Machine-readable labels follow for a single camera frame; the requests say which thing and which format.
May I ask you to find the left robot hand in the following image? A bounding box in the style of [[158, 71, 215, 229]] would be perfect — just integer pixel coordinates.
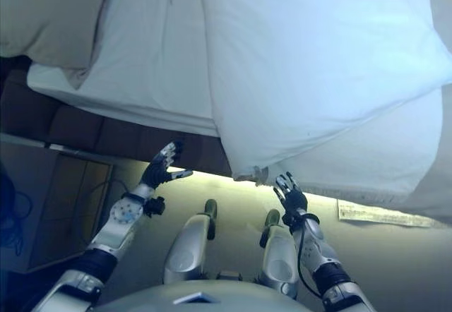
[[141, 140, 194, 190]]

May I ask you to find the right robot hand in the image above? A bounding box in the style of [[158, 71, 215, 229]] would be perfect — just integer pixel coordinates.
[[273, 172, 308, 221]]

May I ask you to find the white duvet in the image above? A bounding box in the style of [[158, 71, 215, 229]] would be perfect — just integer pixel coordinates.
[[196, 0, 452, 221]]

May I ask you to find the white bed sheet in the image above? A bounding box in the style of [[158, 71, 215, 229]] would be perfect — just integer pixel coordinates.
[[27, 0, 222, 138]]

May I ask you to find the silver right robot leg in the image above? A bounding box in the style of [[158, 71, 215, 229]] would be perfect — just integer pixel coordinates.
[[259, 208, 302, 299]]

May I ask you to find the silver robot leg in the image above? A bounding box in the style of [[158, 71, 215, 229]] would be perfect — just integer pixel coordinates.
[[163, 198, 219, 285], [259, 208, 302, 299]]

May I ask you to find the silver left robot leg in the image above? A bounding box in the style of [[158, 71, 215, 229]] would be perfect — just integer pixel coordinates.
[[163, 198, 219, 285]]

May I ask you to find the beige padded headboard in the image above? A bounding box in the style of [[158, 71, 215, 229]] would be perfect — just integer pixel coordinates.
[[0, 56, 234, 179]]

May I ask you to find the white printed paper strip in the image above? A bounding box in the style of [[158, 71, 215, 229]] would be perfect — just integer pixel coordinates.
[[336, 198, 441, 229]]

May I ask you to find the wooden nightstand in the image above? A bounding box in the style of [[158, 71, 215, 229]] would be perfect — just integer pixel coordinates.
[[0, 141, 114, 275]]

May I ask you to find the grey robot torso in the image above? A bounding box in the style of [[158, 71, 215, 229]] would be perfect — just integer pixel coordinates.
[[93, 279, 328, 312]]

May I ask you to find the beige pillow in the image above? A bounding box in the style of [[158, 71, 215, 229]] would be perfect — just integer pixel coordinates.
[[0, 0, 142, 90]]

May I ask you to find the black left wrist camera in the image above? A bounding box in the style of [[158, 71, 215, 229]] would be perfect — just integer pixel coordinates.
[[143, 196, 167, 218]]

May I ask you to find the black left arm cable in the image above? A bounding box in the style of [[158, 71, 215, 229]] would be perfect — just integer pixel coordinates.
[[86, 177, 132, 202]]

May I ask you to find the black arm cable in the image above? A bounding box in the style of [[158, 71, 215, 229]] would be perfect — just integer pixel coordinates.
[[295, 212, 324, 297], [86, 177, 132, 202]]

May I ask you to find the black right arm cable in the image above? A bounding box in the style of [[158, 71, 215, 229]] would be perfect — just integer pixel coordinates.
[[295, 212, 324, 297]]

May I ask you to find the black cable bundle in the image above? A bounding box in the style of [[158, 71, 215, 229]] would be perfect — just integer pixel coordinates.
[[0, 169, 35, 258]]

